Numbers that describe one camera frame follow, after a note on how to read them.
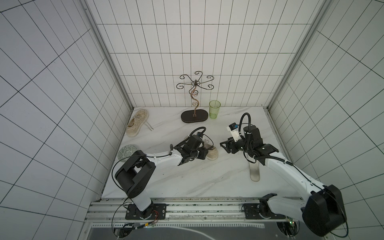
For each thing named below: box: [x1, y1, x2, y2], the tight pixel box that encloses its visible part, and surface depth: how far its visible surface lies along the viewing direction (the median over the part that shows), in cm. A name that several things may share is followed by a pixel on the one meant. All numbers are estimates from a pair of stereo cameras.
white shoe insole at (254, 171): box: [249, 160, 261, 182], surface depth 87 cm
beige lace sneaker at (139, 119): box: [126, 109, 154, 137], surface depth 106 cm
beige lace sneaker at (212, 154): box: [201, 138, 219, 161], surface depth 89 cm
